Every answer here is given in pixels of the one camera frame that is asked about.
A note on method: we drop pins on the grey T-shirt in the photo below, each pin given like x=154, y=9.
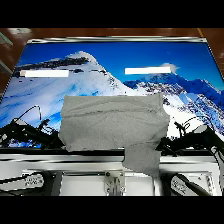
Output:
x=113, y=123

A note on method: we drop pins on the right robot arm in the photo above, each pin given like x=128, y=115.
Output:
x=203, y=135

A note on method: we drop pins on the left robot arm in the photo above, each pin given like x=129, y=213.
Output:
x=23, y=130

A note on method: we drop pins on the silver frame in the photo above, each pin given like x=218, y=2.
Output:
x=83, y=165

